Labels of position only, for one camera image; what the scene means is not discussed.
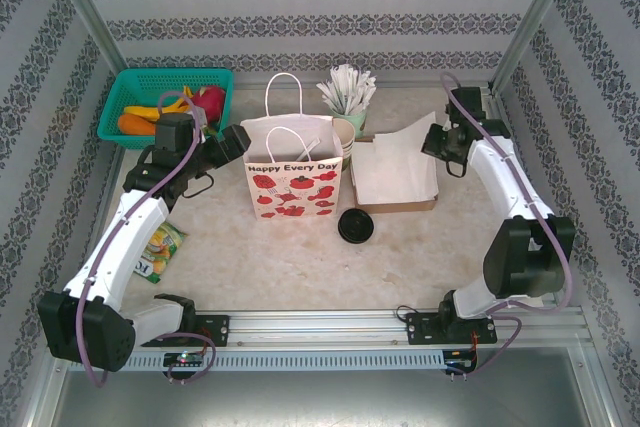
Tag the pink toy dragon fruit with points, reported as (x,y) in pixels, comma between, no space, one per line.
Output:
(212,99)

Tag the grey metal panel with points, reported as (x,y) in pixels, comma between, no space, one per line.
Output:
(320,397)

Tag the teal plastic basket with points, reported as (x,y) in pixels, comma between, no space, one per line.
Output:
(150,79)

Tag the single white paper napkin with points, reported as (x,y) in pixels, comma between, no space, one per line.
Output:
(420,147)

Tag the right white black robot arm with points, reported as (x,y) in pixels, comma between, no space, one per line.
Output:
(500,182)

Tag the aluminium mounting rail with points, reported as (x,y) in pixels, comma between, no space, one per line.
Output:
(320,327)

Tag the stack of paper cups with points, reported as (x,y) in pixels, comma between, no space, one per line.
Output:
(347,139)

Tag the green paper straw cup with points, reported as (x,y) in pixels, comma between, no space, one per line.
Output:
(356,122)

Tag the stack of black cup lids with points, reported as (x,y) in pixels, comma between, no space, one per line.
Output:
(356,226)

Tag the red white paper bag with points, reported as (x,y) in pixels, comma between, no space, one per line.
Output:
(295,197)

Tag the left small circuit board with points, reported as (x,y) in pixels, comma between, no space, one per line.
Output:
(185,358)

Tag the orange carrot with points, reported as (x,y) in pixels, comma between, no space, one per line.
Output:
(137,125)

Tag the aluminium frame post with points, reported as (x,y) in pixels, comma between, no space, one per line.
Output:
(82,2)
(532,17)

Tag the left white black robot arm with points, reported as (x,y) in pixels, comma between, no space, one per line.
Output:
(125,242)

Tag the green yellow snack packet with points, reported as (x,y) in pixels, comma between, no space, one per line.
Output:
(167,242)

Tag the bunch of white straws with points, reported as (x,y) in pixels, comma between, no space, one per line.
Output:
(347,89)

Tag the yellow toy banana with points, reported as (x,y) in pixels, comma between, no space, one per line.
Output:
(142,111)

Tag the small circuit board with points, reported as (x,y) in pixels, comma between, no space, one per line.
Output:
(460,361)
(185,358)

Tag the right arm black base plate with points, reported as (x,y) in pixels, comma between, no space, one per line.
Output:
(417,329)

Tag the right small circuit board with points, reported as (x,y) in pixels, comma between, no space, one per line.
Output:
(460,361)

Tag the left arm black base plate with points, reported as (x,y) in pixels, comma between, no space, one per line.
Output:
(217,329)

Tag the single white straw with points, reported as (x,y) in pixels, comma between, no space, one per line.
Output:
(310,149)

